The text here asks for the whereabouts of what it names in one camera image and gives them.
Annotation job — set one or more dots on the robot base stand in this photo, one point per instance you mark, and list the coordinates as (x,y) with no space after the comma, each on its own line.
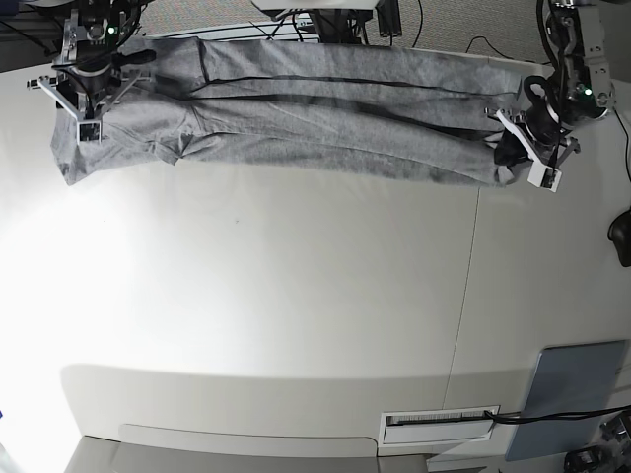
(335,21)

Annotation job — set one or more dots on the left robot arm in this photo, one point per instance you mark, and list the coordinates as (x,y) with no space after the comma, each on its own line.
(572,37)

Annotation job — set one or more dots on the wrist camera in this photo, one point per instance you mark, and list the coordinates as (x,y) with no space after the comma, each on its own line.
(89,131)
(543,176)

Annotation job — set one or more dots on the black device bottom right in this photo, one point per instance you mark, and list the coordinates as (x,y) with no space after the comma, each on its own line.
(586,460)

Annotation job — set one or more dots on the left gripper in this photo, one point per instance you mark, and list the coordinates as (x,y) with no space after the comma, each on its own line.
(546,123)

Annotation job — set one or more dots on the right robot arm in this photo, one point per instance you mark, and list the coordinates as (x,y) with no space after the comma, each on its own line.
(95,31)

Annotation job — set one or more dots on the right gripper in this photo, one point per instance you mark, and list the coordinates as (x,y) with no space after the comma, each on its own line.
(86,94)

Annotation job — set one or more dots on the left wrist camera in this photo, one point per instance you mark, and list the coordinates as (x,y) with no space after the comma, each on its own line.
(543,176)

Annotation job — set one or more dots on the black computer mouse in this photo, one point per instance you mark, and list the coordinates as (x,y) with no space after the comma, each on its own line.
(619,234)

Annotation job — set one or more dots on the grey laptop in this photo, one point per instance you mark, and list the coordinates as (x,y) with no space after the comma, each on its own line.
(571,378)

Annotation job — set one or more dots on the grey T-shirt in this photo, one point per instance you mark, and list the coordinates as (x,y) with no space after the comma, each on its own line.
(397,113)

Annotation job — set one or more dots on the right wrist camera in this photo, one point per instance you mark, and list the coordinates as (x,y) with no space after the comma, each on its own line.
(89,131)

